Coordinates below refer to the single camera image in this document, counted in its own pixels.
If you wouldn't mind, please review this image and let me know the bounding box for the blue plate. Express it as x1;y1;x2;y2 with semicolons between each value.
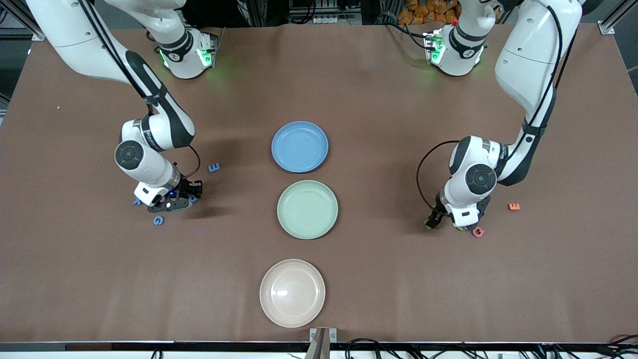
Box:
271;121;329;174

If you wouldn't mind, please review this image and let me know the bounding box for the green plate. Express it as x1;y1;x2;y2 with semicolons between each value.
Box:
277;180;339;240

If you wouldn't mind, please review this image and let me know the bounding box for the beige plate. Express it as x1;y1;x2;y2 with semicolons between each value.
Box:
259;259;326;329

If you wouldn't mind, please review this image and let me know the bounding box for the tan pole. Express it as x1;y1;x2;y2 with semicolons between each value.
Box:
304;329;329;359

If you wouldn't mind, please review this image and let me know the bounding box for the orange packaged goods pile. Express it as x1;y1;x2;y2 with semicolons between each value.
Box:
397;0;460;25

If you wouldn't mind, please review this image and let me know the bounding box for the white power strip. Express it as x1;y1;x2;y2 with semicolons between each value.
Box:
312;12;362;25

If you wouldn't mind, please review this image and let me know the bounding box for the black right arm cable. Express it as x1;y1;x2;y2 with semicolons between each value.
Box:
77;0;201;180

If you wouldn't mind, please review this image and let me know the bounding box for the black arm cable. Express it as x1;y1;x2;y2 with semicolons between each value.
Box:
77;0;201;180
417;2;579;216

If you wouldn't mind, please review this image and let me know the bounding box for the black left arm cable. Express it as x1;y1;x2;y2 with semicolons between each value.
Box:
417;2;579;216

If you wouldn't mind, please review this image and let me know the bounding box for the black cable loop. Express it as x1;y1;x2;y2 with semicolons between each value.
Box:
345;339;382;359

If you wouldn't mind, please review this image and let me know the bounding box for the grey metal bracket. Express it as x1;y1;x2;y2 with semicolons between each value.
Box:
310;328;337;345

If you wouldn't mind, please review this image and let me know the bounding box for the aluminium frame post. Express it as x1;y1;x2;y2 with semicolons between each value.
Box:
598;5;630;35
0;0;48;41

